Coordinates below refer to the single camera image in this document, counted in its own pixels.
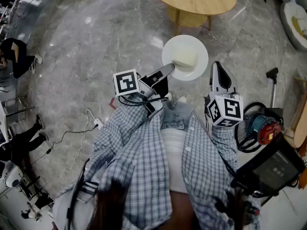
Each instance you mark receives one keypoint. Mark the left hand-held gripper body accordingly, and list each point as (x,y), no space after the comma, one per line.
(126,83)

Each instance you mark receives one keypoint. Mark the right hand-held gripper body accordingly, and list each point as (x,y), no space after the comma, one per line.
(227,110)

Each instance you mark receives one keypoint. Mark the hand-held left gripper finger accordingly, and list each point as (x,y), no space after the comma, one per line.
(165,69)
(161,88)

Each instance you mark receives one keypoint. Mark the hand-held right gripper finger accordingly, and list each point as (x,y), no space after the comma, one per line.
(232,84)
(213,78)

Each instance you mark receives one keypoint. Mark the pale food block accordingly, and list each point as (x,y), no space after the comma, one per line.
(185,59)

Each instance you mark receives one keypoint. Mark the white round plate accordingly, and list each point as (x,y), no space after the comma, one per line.
(189,42)

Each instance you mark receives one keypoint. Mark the person's left forearm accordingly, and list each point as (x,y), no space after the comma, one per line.
(129,114)

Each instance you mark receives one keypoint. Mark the person's right forearm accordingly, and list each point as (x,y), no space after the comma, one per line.
(223,140)

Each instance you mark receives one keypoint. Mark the person's left white shoe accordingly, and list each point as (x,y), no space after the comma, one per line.
(168,96)

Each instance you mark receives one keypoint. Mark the person's white shoe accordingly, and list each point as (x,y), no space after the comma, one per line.
(168,96)
(182,99)

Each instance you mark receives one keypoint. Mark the person's right white shoe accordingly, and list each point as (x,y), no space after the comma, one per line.
(182,99)

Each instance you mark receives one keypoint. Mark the person's legs in blue jeans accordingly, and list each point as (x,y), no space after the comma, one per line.
(177,114)

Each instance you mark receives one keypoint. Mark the teal and red vacuum cleaner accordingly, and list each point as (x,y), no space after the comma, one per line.
(266,130)

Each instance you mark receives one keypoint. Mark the white power strip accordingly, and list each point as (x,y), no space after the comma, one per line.
(98,123)

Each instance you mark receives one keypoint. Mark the black screen device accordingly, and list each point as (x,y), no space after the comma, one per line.
(273,166)

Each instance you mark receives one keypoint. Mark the light wooden chair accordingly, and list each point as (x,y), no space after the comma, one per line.
(301,130)

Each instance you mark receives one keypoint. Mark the person's torso in plaid shirt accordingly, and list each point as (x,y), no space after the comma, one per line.
(148,164)

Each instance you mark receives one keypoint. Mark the yellow cushion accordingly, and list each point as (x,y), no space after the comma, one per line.
(297,26)

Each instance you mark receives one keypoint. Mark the white round pet bed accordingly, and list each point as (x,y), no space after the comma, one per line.
(287,15)

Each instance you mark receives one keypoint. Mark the striped grey device box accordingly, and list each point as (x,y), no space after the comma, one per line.
(88,190)

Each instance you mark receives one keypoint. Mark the white rounded machine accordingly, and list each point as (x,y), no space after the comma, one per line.
(12,174)

